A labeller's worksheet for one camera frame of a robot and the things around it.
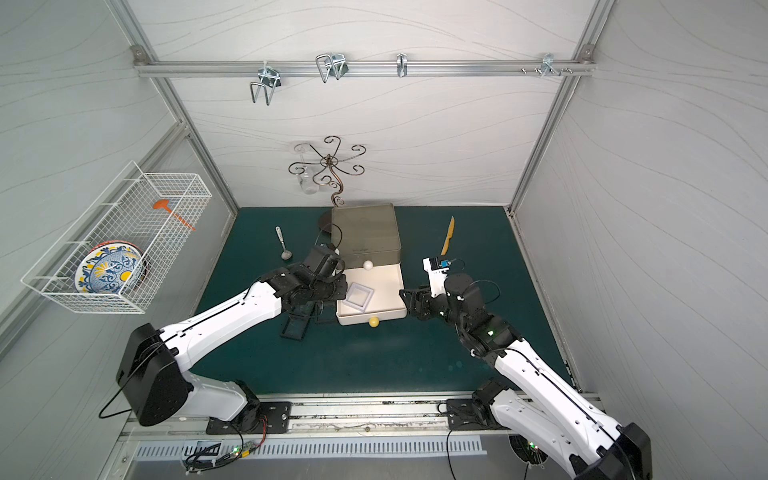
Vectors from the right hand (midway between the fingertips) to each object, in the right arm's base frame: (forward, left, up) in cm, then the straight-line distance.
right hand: (411, 288), depth 75 cm
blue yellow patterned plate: (-6, +64, +15) cm, 66 cm away
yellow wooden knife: (+35, -15, -20) cm, 43 cm away
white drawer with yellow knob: (+3, +7, -13) cm, 15 cm away
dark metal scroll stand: (+37, +27, +8) cm, 46 cm away
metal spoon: (+23, +45, -19) cm, 53 cm away
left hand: (+3, +18, -5) cm, 19 cm away
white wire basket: (+13, +67, +12) cm, 70 cm away
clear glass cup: (+40, +36, +3) cm, 54 cm away
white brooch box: (+3, +15, -11) cm, 19 cm away
